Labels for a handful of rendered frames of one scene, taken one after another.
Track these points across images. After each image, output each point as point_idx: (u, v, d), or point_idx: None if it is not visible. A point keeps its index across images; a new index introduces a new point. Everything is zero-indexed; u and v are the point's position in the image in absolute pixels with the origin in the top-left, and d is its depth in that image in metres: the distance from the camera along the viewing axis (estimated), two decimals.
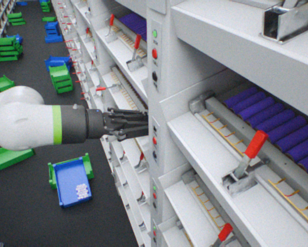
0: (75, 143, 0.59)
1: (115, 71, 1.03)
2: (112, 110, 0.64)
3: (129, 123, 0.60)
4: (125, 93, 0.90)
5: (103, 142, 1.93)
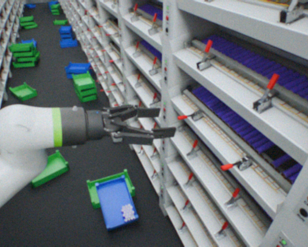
0: (75, 145, 0.60)
1: (189, 95, 0.96)
2: (108, 110, 0.64)
3: (128, 127, 0.59)
4: (211, 123, 0.83)
5: (141, 157, 1.87)
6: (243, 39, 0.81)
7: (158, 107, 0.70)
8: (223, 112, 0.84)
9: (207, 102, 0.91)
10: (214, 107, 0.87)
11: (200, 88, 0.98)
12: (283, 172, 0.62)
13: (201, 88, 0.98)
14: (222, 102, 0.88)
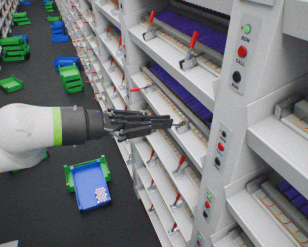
0: (75, 144, 0.59)
1: (146, 71, 0.98)
2: (112, 111, 0.64)
3: (129, 123, 0.60)
4: (162, 94, 0.85)
5: (119, 143, 1.89)
6: (191, 12, 0.83)
7: (168, 115, 0.68)
8: (173, 84, 0.87)
9: (161, 75, 0.93)
10: (166, 80, 0.90)
11: (157, 65, 1.00)
12: None
13: (159, 64, 1.01)
14: None
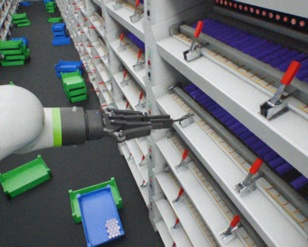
0: (75, 144, 0.60)
1: (181, 93, 0.78)
2: (112, 111, 0.64)
3: (128, 124, 0.60)
4: (209, 128, 0.65)
5: (131, 163, 1.69)
6: (245, 22, 0.63)
7: (168, 115, 0.68)
8: (223, 113, 0.66)
9: (203, 101, 0.73)
10: (211, 107, 0.70)
11: (193, 85, 0.80)
12: None
13: (195, 84, 0.80)
14: None
